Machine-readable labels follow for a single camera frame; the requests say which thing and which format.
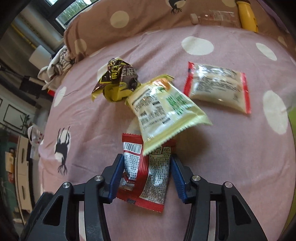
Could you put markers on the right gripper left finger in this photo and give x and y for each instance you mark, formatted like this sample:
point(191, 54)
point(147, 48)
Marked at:
point(56, 216)

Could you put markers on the brown gold sesame snack bag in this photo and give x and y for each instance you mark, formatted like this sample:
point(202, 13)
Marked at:
point(118, 82)

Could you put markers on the yellow drink bottle red cap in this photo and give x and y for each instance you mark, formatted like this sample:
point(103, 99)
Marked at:
point(247, 17)

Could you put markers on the white red-edged snack packet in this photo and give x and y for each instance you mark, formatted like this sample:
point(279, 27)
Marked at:
point(218, 85)

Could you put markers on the white wooden cabinet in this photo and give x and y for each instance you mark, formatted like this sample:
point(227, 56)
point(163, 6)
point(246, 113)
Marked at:
point(22, 175)

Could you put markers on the clear plastic water bottle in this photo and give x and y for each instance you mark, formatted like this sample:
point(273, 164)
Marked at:
point(216, 18)

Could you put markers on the pale yellow snack packet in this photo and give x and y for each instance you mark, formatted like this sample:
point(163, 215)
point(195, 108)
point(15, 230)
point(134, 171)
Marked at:
point(163, 111)

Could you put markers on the red snack packet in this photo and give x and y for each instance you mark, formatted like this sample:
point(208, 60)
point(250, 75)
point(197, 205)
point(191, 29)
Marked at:
point(145, 178)

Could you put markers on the white patterned cloth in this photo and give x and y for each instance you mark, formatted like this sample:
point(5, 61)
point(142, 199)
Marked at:
point(54, 73)

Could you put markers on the pink polka dot bedsheet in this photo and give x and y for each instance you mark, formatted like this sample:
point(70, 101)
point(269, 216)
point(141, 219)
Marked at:
point(255, 152)

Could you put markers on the black window frame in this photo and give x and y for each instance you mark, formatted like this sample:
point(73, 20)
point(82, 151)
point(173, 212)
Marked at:
point(59, 13)

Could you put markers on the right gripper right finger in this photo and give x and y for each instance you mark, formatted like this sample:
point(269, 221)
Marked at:
point(234, 218)

